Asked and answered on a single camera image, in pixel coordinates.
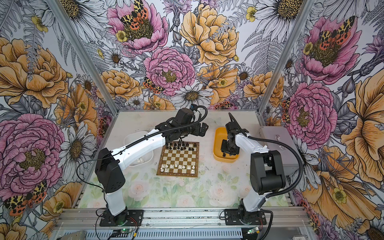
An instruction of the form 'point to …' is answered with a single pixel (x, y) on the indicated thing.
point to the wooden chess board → (179, 158)
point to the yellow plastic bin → (220, 133)
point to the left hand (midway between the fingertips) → (199, 128)
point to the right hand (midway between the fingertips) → (226, 155)
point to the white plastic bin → (132, 136)
